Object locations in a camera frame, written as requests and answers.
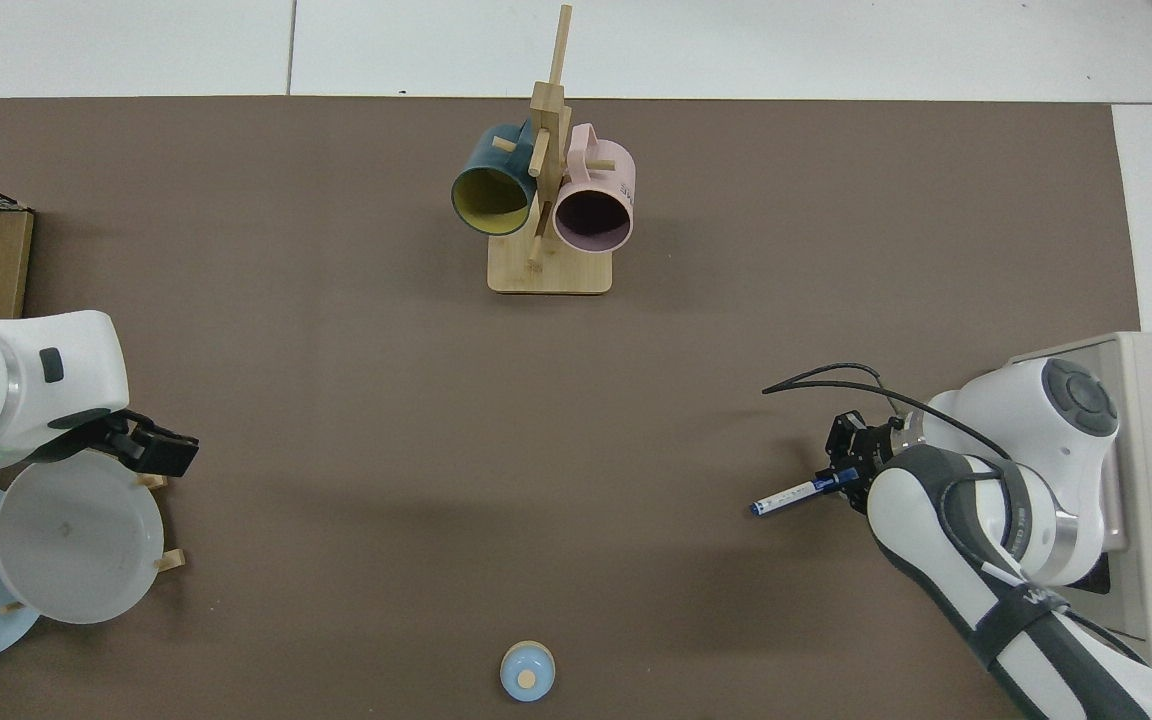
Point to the blue white marker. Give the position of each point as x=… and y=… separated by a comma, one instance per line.
x=786, y=496

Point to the wooden plate rack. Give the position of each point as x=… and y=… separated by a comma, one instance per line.
x=172, y=560

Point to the grey plate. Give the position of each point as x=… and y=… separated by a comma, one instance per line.
x=76, y=550

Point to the brown table cloth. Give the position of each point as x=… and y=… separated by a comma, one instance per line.
x=496, y=450

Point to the wooden cup stand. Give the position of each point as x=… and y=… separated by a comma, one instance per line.
x=548, y=275

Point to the pink cup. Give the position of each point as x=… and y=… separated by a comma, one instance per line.
x=608, y=175

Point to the small blue round thing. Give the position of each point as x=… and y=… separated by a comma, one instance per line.
x=527, y=672

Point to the dark teal cup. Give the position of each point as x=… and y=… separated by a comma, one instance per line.
x=481, y=160

